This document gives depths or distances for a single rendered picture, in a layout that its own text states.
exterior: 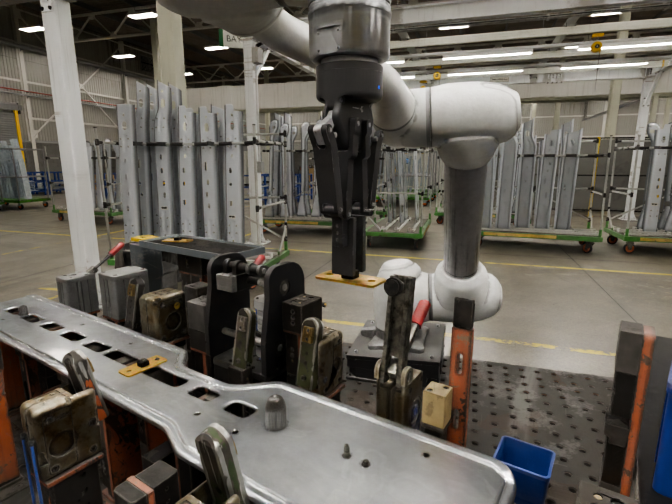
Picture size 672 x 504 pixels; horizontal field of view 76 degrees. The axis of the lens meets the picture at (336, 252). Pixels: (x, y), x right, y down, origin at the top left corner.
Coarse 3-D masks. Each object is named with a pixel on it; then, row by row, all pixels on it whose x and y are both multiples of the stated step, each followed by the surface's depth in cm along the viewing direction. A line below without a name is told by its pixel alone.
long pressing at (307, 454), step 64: (0, 320) 107; (64, 320) 107; (128, 384) 76; (192, 384) 76; (256, 384) 76; (192, 448) 59; (256, 448) 59; (320, 448) 59; (384, 448) 59; (448, 448) 59
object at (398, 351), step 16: (384, 288) 65; (400, 288) 63; (400, 304) 67; (400, 320) 67; (384, 336) 67; (400, 336) 67; (384, 352) 68; (400, 352) 66; (384, 368) 68; (400, 368) 66; (400, 384) 66
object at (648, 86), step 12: (660, 72) 915; (648, 84) 973; (648, 96) 965; (648, 108) 982; (636, 132) 1006; (636, 144) 1003; (636, 168) 1012; (636, 180) 1017; (636, 192) 1022; (624, 216) 1046
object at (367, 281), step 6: (330, 270) 56; (318, 276) 53; (324, 276) 53; (330, 276) 53; (336, 276) 53; (342, 276) 52; (348, 276) 52; (354, 276) 52; (360, 276) 53; (366, 276) 53; (372, 276) 53; (342, 282) 51; (348, 282) 50; (354, 282) 50; (360, 282) 50; (366, 282) 50; (372, 282) 50; (378, 282) 50; (384, 282) 51
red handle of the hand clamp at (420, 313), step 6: (420, 300) 76; (426, 300) 76; (420, 306) 75; (426, 306) 75; (414, 312) 74; (420, 312) 74; (426, 312) 74; (414, 318) 73; (420, 318) 73; (414, 324) 73; (420, 324) 73; (414, 330) 72; (414, 336) 72; (396, 360) 68; (390, 366) 68; (396, 366) 68; (390, 372) 67; (396, 372) 67
